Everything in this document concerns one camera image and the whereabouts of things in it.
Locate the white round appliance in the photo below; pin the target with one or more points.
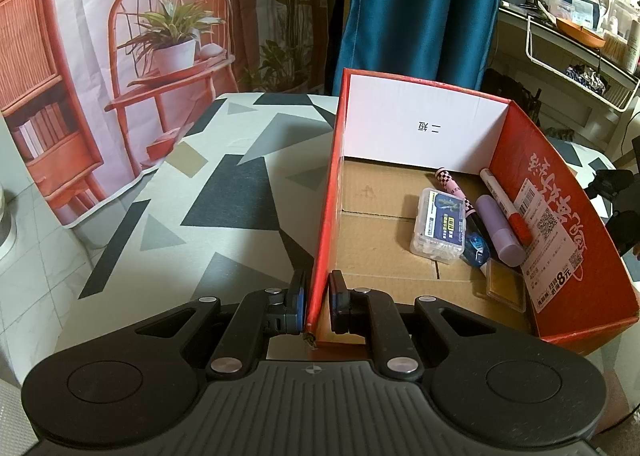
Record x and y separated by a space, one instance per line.
6 221

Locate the printed furniture backdrop cloth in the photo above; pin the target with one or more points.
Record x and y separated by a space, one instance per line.
150 36

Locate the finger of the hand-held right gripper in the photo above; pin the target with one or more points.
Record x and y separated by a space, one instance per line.
610 182

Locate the clear case yellow pad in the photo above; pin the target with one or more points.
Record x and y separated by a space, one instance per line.
506 283

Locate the cotton swab container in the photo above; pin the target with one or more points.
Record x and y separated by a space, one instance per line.
620 51

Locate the lilac glue stick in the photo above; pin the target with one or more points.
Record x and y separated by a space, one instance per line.
497 231

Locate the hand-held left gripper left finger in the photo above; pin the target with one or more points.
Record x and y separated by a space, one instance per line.
299 303

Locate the red strawberry print cardboard box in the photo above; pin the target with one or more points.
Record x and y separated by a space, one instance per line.
600 286

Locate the dark bag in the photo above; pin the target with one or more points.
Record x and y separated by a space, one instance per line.
510 96

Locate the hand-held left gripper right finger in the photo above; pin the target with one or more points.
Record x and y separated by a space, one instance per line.
339 303

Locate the blue white carton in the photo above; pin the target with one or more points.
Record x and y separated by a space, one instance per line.
580 9

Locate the blue correction tape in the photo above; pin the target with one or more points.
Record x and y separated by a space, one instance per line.
477 252

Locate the white marker red cap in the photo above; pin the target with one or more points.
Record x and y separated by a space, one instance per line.
505 201

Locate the pink chequered pen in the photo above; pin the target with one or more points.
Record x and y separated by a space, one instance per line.
452 183

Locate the clear plastic box blue label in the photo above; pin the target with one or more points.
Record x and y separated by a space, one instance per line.
440 226

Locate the orange shallow bowl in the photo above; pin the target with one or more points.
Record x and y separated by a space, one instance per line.
580 34

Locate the black white patterned pouch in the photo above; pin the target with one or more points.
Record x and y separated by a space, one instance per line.
587 79

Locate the teal curtain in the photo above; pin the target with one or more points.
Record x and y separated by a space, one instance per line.
415 6

